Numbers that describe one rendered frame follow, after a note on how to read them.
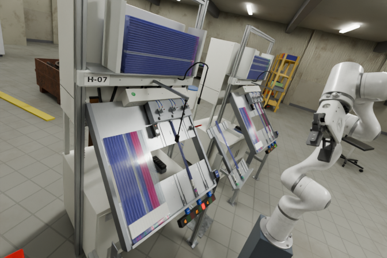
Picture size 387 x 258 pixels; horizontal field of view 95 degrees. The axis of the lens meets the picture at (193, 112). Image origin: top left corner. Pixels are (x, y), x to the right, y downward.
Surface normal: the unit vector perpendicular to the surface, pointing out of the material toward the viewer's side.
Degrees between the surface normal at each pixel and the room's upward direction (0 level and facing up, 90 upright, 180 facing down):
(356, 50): 90
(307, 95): 90
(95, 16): 90
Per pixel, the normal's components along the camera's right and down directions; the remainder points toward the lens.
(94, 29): 0.72, 0.41
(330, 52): -0.35, 0.26
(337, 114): 0.50, -0.02
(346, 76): -0.52, -0.58
